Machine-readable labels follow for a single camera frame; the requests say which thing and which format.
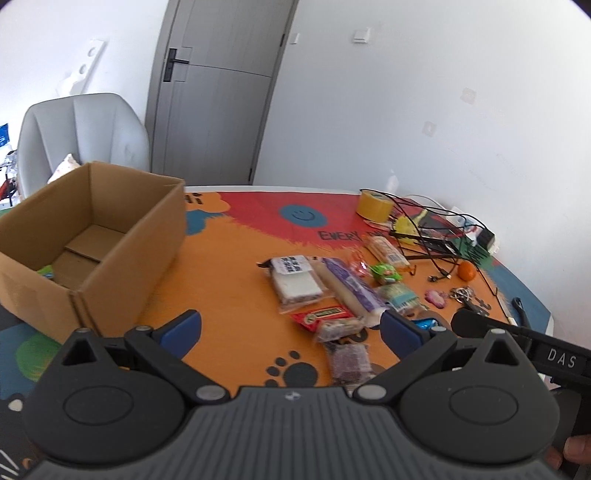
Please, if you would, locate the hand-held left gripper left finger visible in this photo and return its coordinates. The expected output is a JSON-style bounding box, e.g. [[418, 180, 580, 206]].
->
[[58, 310, 232, 407]]

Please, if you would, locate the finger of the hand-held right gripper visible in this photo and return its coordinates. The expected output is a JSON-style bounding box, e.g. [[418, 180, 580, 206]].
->
[[451, 308, 532, 352]]

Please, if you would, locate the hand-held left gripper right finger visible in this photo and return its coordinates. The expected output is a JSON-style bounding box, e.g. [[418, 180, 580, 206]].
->
[[353, 309, 536, 407]]

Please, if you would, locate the teal snack packet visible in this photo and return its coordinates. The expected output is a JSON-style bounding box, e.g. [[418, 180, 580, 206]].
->
[[376, 282, 423, 317]]

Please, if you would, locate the clear brown nut packet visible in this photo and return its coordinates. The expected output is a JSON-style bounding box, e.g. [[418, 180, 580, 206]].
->
[[314, 318, 368, 344]]

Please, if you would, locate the dark purple snack packet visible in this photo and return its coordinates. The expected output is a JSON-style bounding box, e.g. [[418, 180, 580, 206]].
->
[[323, 342, 372, 386]]

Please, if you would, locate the long purple snack packet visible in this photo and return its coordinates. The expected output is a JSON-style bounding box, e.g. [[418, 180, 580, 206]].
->
[[318, 257, 389, 326]]

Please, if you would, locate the red packet with green label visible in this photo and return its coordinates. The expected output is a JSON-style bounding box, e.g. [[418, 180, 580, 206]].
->
[[290, 305, 358, 333]]

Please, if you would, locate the brown cardboard box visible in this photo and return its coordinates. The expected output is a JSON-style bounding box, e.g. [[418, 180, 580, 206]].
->
[[0, 161, 187, 344]]

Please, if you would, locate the white sandwich packet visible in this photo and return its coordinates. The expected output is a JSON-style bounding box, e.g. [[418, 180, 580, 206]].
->
[[257, 255, 331, 315]]

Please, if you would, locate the person's right hand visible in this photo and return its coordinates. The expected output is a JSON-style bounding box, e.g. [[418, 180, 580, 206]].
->
[[546, 434, 591, 468]]

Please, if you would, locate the metal keyring with keys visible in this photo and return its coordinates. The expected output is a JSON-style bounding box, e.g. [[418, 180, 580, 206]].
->
[[448, 286, 492, 315]]

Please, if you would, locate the bright green snack packet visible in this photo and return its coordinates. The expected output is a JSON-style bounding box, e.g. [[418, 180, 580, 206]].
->
[[368, 262, 402, 284]]

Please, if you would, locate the clear biscuit packet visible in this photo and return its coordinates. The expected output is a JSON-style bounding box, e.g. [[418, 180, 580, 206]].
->
[[365, 235, 411, 268]]

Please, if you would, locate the black metal stand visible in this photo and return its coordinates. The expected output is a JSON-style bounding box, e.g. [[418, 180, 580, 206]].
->
[[385, 191, 490, 278]]

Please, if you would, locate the yellow banana toy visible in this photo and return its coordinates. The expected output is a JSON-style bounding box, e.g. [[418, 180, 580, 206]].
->
[[392, 210, 435, 237]]

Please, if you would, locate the yellow tape roll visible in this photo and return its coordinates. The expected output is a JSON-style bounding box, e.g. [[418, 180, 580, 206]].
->
[[355, 188, 394, 223]]

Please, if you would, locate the white dotted pillow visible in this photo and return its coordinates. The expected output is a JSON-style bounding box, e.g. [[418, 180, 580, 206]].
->
[[47, 154, 83, 184]]

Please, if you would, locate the grey door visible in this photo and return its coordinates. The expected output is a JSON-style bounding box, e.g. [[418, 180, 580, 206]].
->
[[145, 0, 298, 183]]

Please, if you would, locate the grey upholstered chair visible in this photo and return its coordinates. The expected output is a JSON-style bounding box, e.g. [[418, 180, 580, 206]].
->
[[16, 93, 151, 199]]

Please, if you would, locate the black charging cable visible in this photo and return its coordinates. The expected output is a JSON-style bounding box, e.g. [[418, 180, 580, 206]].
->
[[427, 256, 460, 283], [388, 191, 462, 282]]

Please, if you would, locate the black door handle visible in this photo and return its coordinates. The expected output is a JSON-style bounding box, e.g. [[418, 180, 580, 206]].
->
[[164, 47, 190, 83]]

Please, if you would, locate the white wall hook panel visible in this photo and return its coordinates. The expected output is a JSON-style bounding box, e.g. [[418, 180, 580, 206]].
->
[[58, 41, 107, 95]]

